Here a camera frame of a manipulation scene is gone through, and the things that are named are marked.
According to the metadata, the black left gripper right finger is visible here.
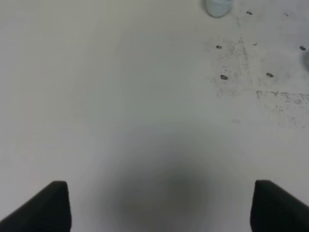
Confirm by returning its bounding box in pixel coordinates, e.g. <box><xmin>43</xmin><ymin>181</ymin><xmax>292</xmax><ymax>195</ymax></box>
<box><xmin>250</xmin><ymin>180</ymin><xmax>309</xmax><ymax>232</ymax></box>

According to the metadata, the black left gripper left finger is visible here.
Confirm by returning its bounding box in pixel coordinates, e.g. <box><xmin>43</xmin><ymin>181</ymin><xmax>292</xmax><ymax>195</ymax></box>
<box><xmin>0</xmin><ymin>181</ymin><xmax>72</xmax><ymax>232</ymax></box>

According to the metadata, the far light blue teacup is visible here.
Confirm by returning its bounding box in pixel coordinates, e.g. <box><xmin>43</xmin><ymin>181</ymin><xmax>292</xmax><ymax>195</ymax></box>
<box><xmin>206</xmin><ymin>0</ymin><xmax>234</xmax><ymax>17</ymax></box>

